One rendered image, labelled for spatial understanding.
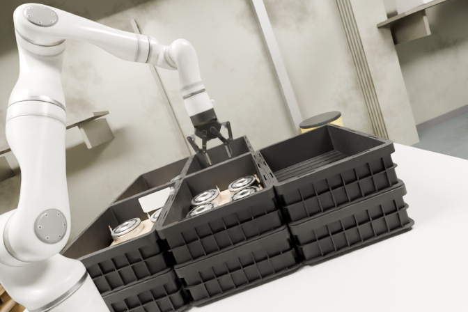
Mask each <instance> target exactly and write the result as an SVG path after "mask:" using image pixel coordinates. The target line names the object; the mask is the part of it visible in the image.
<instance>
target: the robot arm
mask: <svg viewBox="0 0 468 312"><path fill-rule="evenodd" d="M14 23H15V33H16V38H17V45H18V49H19V66H20V71H19V79H18V81H17V83H16V85H15V87H14V89H13V91H12V93H11V95H10V99H9V102H8V110H7V117H6V138H7V141H8V144H9V146H10V148H11V150H12V151H13V153H14V155H15V156H16V158H17V160H18V162H19V165H20V168H21V172H22V185H21V194H20V199H19V205H18V209H15V210H12V211H10V212H7V213H5V214H3V215H0V283H1V285H2V286H3V287H4V288H5V290H6V291H7V293H8V294H9V295H10V296H11V297H12V298H13V299H14V300H15V301H16V302H17V303H19V304H21V305H22V306H24V307H25V308H26V309H27V311H28V312H110V311H109V309H108V307H107V305H106V304H105V302H104V300H103V298H102V297H101V295H100V293H99V292H98V290H97V288H96V286H95V284H94V283H93V281H92V279H91V277H90V276H89V274H88V272H87V271H86V268H85V267H84V265H83V264H82V263H81V262H80V261H78V260H74V259H70V258H66V257H64V256H62V255H60V254H59V252H60V251H61V250H62V248H63V247H64V246H65V244H66V242H67V241H68V238H69V234H70V206H69V200H68V188H67V182H66V174H65V130H66V108H65V98H64V94H63V89H62V85H61V72H62V67H63V59H64V56H65V51H66V45H67V39H73V40H82V41H85V42H89V43H91V44H93V45H95V46H98V47H99V48H101V49H103V50H105V51H106V52H109V53H110V54H112V55H114V56H115V57H118V58H120V59H123V60H126V61H132V62H137V63H147V64H152V65H155V66H157V67H160V68H164V69H167V70H178V73H179V80H178V88H179V90H180V93H181V95H182V98H183V100H184V103H185V107H186V110H187V113H188V114H189V117H190V120H191V122H192V125H193V126H194V133H193V134H191V135H189V136H188V137H187V140H188V142H189V143H190V145H191V146H192V148H193V149H194V151H195V152H196V154H199V153H202V154H203V155H204V157H205V160H206V162H207V163H210V164H212V160H211V158H210V155H209V153H208V151H207V141H210V140H211V139H216V138H218V139H219V140H221V141H222V142H223V143H224V146H225V149H226V152H227V153H228V156H229V157H231V155H232V151H231V148H230V146H229V143H230V142H231V141H232V140H233V134H232V130H231V123H230V121H229V120H228V121H226V122H220V121H219V120H218V118H217V115H216V113H215V110H214V108H213V106H215V105H216V104H215V101H214V100H210V98H209V96H208V94H207V92H206V91H205V87H204V85H203V82H202V80H201V76H200V70H199V65H198V58H197V55H196V51H195V49H194V47H193V46H192V44H191V43H190V42H189V41H187V40H185V39H177V40H175V41H174V42H173V43H171V45H169V46H165V45H161V44H159V42H158V40H157V39H156V38H153V37H150V36H144V35H140V34H135V33H129V32H126V31H120V30H118V29H113V28H110V27H108V26H105V25H102V24H98V23H96V22H93V21H90V20H88V19H85V18H83V17H79V16H76V15H73V14H70V13H67V12H65V11H62V10H59V9H56V8H52V7H50V6H45V5H41V4H36V3H28V4H24V5H21V6H19V7H18V8H17V9H16V10H15V12H14ZM222 125H223V126H224V128H225V129H227V130H228V138H227V139H226V138H225V137H224V136H223V135H222V134H221V133H220V130H221V126H222ZM195 136H197V137H199V138H200V139H202V148H199V147H198V146H197V144H196V142H195V140H196V138H195Z"/></svg>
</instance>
